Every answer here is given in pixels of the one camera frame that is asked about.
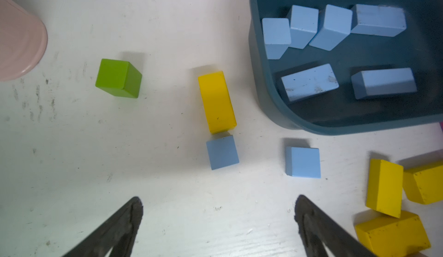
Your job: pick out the yellow long block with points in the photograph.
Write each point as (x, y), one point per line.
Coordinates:
(424, 184)

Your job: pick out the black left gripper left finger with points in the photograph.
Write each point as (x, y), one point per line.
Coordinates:
(116, 236)

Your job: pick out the yellow upright block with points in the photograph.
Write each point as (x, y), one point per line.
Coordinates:
(217, 103)

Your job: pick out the light blue long block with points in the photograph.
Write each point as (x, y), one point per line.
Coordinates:
(383, 83)
(378, 20)

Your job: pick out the small light blue block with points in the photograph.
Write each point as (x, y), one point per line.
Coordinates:
(303, 162)

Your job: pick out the light blue cube block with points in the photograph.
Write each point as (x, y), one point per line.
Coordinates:
(277, 37)
(222, 152)
(303, 25)
(333, 27)

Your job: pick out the pink pen cup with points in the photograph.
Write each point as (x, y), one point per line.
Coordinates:
(23, 41)

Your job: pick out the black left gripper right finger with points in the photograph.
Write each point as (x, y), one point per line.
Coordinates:
(318, 231)

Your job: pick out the yellow flat block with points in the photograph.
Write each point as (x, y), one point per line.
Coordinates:
(385, 187)
(387, 236)

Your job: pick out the green cube block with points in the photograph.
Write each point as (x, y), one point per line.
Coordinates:
(119, 78)

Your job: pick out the teal plastic bin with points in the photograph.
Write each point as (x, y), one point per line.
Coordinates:
(338, 112)

